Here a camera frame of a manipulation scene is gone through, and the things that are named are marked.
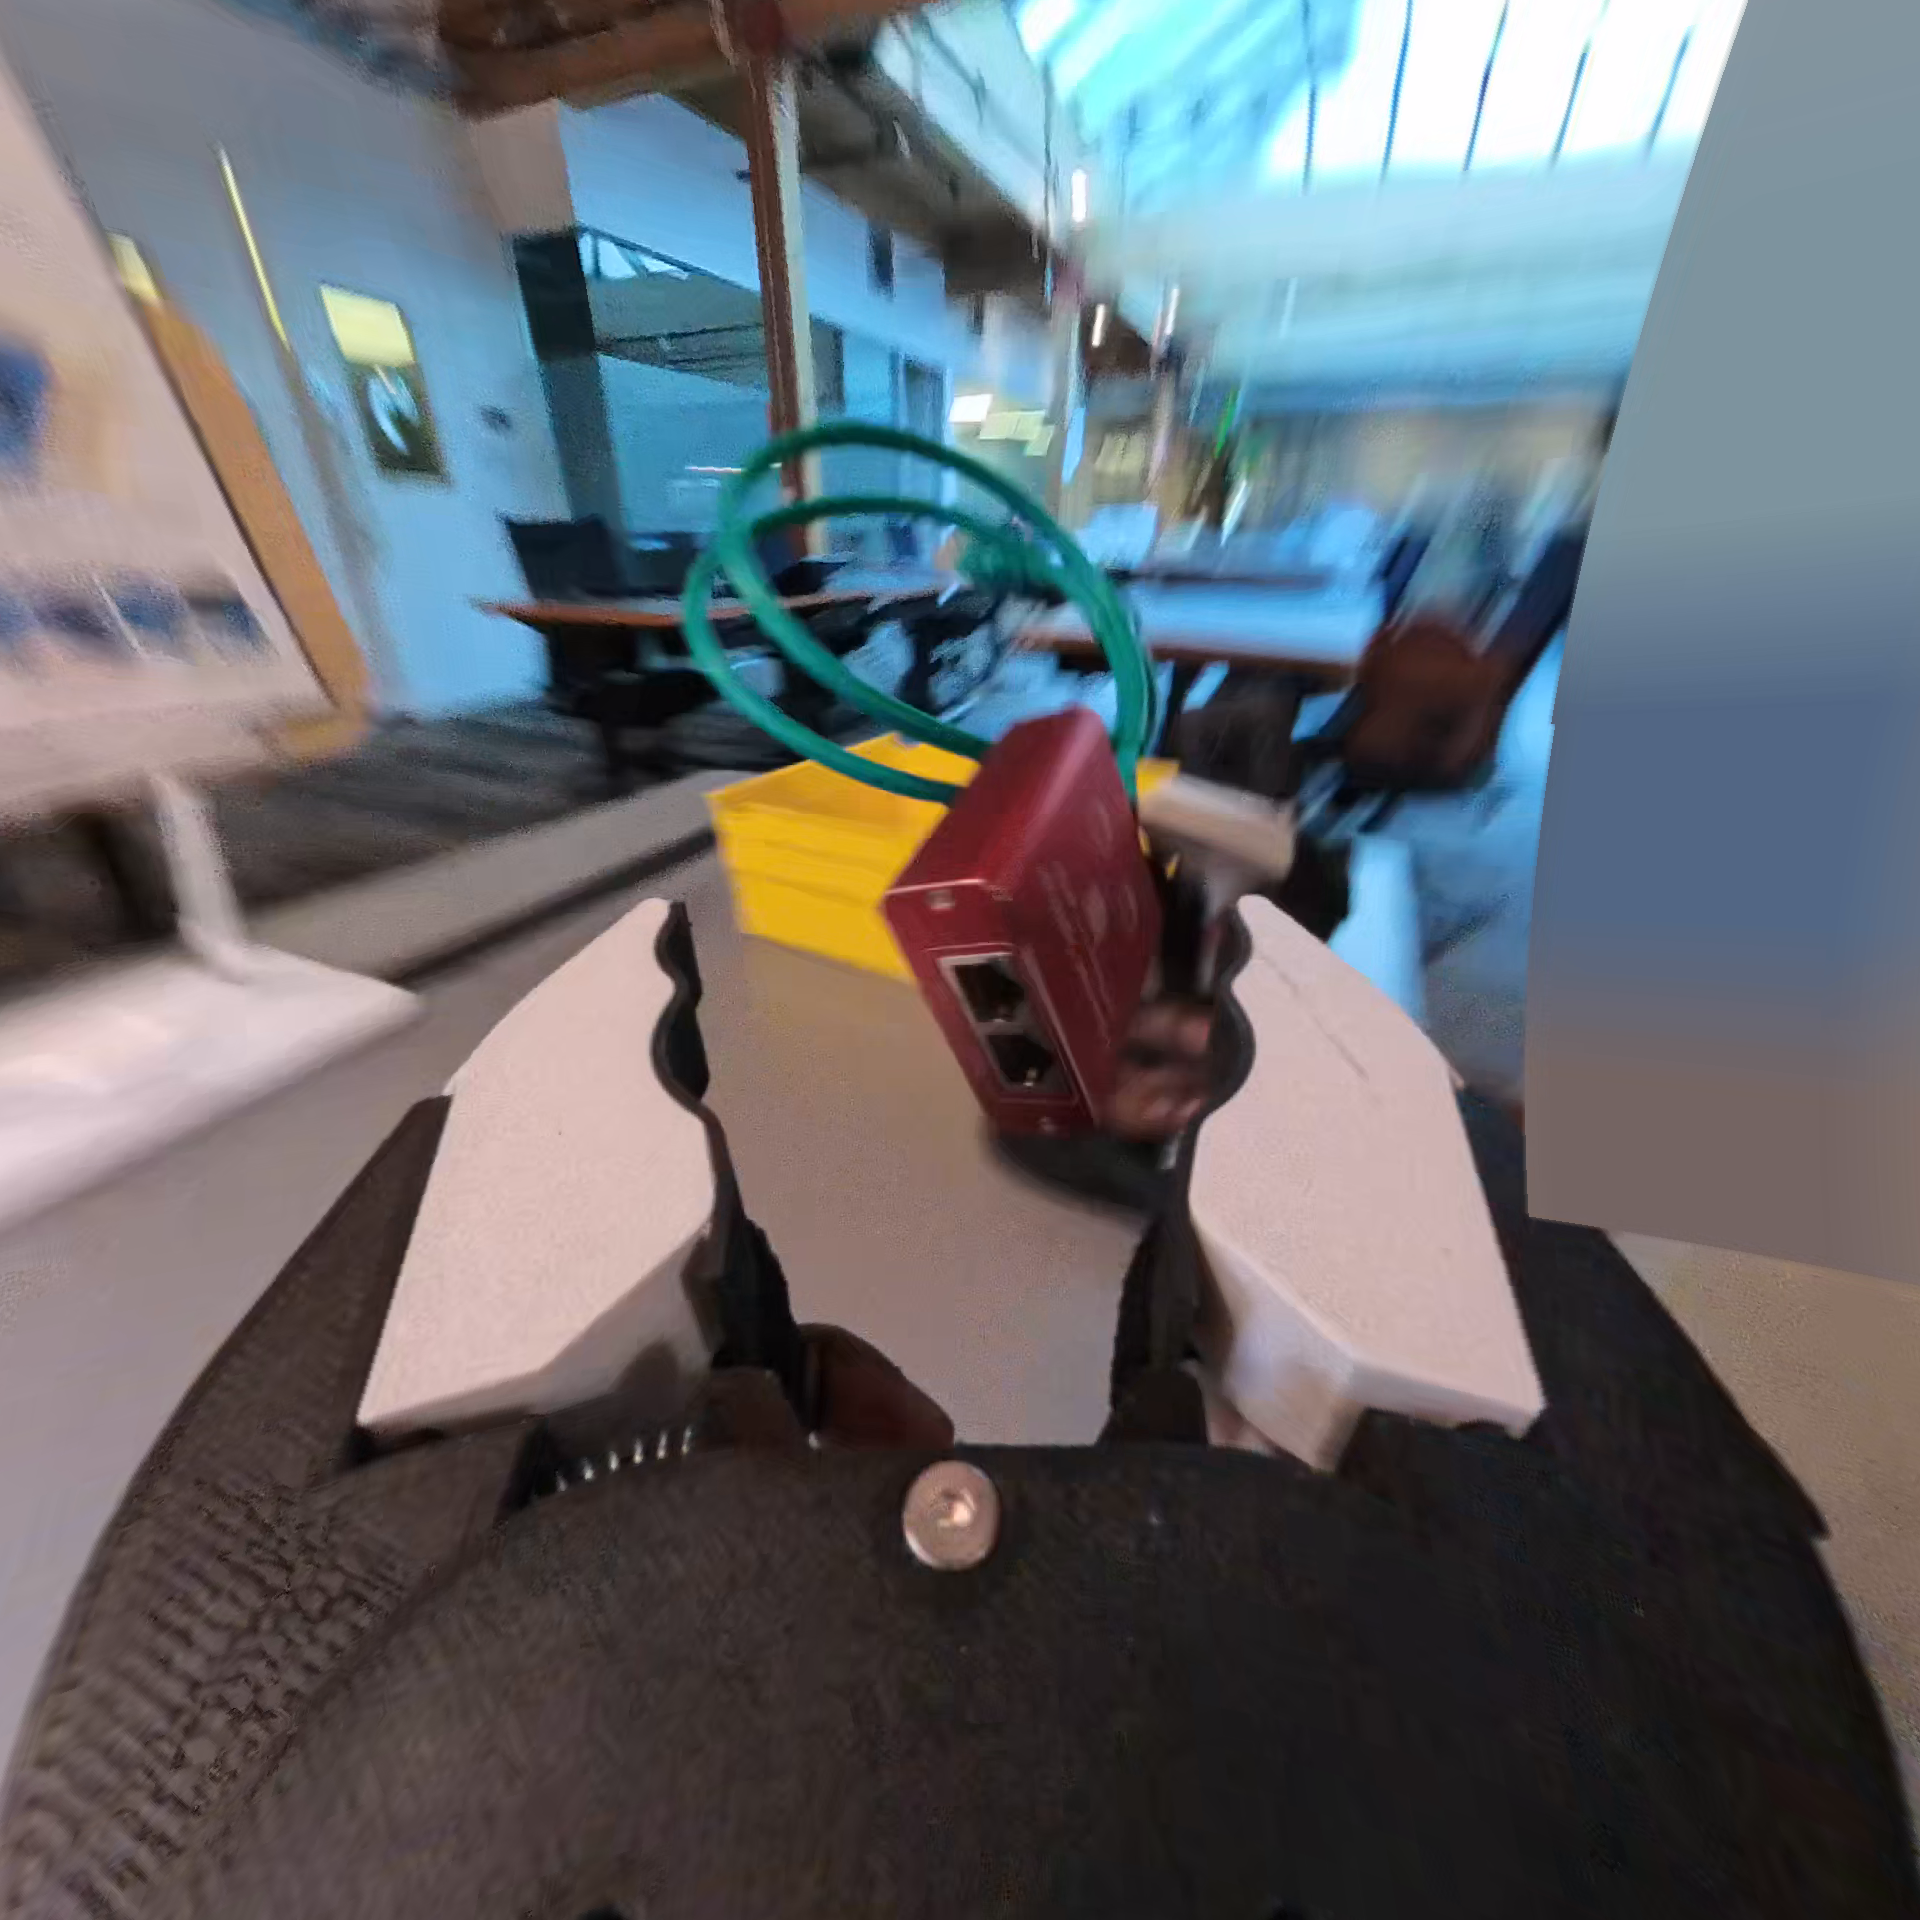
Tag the red ethernet splitter box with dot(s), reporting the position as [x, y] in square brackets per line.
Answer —
[1050, 869]

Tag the yellow storage bin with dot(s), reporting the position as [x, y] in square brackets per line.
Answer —
[810, 869]

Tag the instruction board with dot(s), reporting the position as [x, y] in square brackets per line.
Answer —
[120, 450]

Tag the wooden post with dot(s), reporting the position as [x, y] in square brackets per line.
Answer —
[778, 224]

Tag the grey desk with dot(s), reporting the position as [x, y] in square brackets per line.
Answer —
[869, 1201]

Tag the person's grey sweatshirt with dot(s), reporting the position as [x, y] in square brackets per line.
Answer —
[1799, 1425]

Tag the person's right hand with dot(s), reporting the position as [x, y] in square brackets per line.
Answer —
[1170, 1065]

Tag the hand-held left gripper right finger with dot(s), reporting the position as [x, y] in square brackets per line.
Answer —
[1349, 1214]

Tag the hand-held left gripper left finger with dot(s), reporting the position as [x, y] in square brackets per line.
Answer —
[541, 1201]

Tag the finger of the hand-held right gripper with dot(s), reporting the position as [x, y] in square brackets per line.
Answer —
[1223, 832]

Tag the wooden office desk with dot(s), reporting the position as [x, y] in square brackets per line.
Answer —
[629, 609]
[1244, 628]

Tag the black office chair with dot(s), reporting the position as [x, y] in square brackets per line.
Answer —
[578, 563]

